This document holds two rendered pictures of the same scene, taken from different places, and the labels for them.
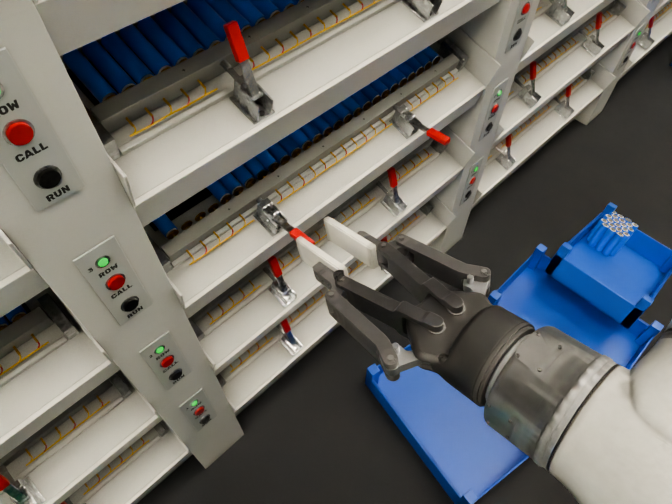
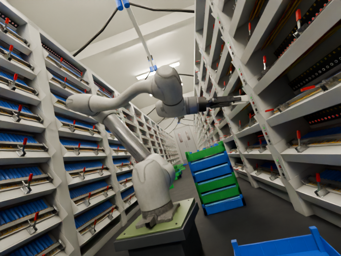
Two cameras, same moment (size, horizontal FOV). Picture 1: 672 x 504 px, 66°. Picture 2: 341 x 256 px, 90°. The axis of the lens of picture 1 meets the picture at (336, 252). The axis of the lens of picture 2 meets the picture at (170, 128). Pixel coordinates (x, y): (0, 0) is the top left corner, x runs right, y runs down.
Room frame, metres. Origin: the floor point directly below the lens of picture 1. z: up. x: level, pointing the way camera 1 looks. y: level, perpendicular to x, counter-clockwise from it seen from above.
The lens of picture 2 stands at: (0.68, -0.81, 0.45)
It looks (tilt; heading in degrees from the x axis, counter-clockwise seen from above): 10 degrees up; 139
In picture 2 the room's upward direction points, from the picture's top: 17 degrees counter-clockwise
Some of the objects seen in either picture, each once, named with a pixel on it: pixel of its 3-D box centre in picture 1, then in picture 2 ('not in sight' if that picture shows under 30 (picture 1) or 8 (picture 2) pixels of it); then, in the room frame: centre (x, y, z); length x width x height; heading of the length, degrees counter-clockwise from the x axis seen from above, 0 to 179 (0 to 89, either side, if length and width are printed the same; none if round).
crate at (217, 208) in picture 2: not in sight; (222, 200); (-0.26, 0.29, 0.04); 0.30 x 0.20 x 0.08; 41
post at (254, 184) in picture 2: not in sight; (231, 99); (-0.15, 0.79, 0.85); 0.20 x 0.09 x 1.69; 44
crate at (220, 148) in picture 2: not in sight; (204, 151); (-0.26, 0.29, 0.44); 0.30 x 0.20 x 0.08; 41
